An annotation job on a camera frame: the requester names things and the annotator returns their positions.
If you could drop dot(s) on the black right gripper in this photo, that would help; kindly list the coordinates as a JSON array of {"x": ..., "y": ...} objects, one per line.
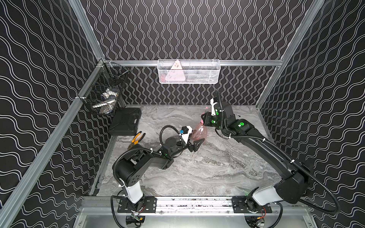
[{"x": 207, "y": 116}]

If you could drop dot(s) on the aluminium frame post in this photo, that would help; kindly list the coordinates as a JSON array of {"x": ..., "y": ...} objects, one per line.
[{"x": 87, "y": 28}]

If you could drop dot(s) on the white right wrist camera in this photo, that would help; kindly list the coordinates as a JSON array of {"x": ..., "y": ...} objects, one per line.
[{"x": 213, "y": 110}]

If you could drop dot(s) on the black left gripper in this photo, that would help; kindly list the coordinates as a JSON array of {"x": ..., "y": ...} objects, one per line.
[{"x": 190, "y": 144}]

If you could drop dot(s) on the clear plastic wall basket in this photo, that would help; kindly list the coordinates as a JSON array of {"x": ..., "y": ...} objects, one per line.
[{"x": 197, "y": 71}]

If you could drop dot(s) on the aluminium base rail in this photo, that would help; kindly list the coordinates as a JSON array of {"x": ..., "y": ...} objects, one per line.
[{"x": 187, "y": 206}]

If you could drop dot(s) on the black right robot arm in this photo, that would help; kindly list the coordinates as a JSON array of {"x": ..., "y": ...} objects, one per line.
[{"x": 293, "y": 183}]

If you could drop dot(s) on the yellow black handled pliers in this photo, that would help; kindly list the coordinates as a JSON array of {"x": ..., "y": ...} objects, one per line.
[{"x": 137, "y": 138}]

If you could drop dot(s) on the black wire mesh basket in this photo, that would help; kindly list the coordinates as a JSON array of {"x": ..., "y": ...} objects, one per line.
[{"x": 113, "y": 77}]

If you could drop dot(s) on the white items in mesh basket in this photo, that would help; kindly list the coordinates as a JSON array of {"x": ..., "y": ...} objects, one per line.
[{"x": 107, "y": 103}]

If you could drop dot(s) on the black plastic tool case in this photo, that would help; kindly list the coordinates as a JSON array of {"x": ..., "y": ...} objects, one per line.
[{"x": 125, "y": 122}]

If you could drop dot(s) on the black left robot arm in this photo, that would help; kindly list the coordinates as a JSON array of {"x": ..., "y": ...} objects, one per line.
[{"x": 129, "y": 168}]

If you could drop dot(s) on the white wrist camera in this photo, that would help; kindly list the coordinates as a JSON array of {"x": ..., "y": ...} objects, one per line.
[
  {"x": 213, "y": 110},
  {"x": 185, "y": 133}
]

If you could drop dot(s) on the pink triangular card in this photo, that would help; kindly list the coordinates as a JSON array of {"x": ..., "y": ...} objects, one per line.
[{"x": 176, "y": 73}]

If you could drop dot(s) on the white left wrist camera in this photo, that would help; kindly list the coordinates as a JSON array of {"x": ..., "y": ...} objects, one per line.
[{"x": 185, "y": 133}]

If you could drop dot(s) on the pink grey spray nozzle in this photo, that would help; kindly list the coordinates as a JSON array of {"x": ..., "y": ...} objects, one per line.
[{"x": 207, "y": 110}]

